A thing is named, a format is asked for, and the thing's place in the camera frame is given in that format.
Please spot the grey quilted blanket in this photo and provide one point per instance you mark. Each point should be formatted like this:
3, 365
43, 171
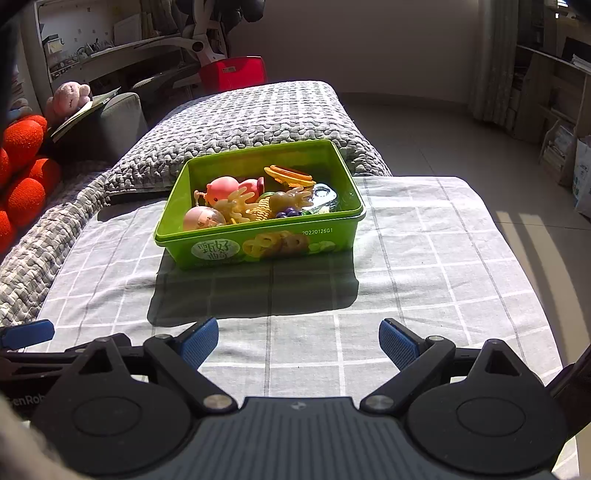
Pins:
46, 240

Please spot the grey curtain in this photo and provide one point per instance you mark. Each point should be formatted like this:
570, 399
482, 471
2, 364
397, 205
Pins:
496, 60

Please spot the pink pig toy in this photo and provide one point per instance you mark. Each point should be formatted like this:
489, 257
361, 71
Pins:
224, 187

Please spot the grey checked cloth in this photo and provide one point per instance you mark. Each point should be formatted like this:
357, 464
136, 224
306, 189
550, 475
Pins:
415, 277

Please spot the white paper bag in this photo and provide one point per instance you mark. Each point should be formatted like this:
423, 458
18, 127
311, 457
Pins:
582, 180

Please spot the red storage box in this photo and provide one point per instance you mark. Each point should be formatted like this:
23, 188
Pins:
235, 74

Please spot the purple toy grapes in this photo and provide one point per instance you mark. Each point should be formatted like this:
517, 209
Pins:
288, 213

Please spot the white office chair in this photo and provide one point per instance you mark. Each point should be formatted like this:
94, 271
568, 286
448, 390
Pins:
203, 46

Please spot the open book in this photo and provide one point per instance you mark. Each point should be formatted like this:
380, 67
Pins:
78, 117

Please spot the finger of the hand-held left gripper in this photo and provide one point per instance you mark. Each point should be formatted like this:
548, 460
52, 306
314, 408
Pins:
25, 334
41, 359

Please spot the green plastic box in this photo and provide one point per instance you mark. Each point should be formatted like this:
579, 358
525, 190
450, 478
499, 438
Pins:
221, 254

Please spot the white desk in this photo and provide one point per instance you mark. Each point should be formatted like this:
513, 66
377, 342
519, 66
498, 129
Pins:
115, 57

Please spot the person's left forearm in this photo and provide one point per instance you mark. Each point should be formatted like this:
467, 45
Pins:
23, 452

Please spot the pink capsule ball toy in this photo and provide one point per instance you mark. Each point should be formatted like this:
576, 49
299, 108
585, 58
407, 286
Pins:
198, 219

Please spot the grey quilted pillow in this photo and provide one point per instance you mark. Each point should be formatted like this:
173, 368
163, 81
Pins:
254, 120

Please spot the wooden bookshelf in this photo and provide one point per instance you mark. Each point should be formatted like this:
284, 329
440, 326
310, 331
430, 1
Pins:
540, 92

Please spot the orange toy plate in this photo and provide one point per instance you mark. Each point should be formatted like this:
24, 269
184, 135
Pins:
288, 174

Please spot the pink glitter toy case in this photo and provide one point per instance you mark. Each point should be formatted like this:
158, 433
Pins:
323, 196

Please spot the tan rubber hand toy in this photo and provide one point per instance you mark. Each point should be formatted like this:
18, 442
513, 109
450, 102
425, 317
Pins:
281, 201
238, 203

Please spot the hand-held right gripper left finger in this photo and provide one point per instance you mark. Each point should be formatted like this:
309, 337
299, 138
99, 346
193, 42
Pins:
201, 344

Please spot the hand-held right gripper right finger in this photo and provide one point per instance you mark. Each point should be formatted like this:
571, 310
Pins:
399, 344

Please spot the orange plush cushion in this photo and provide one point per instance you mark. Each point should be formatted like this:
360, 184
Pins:
27, 194

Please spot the pink plush toy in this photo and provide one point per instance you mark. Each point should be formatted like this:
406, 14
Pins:
64, 99

